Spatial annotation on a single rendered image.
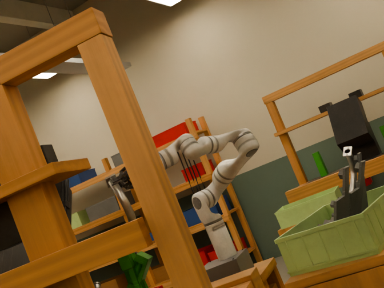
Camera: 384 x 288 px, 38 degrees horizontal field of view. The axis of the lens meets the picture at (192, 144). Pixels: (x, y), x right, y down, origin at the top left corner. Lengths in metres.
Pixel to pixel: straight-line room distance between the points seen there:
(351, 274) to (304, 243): 0.23
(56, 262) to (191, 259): 0.43
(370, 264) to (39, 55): 1.44
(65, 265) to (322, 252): 1.09
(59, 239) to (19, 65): 0.58
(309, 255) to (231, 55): 5.65
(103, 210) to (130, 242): 6.65
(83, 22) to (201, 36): 6.25
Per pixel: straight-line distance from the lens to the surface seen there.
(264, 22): 7.72
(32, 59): 1.89
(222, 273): 2.52
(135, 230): 1.70
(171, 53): 8.20
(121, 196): 2.00
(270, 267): 2.63
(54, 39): 1.86
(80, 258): 1.79
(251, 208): 7.90
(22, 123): 1.94
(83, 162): 1.98
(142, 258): 2.18
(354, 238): 2.33
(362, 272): 2.32
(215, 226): 2.58
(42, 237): 1.90
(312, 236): 2.39
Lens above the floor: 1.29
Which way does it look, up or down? 4 degrees up
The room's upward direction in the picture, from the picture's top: 22 degrees counter-clockwise
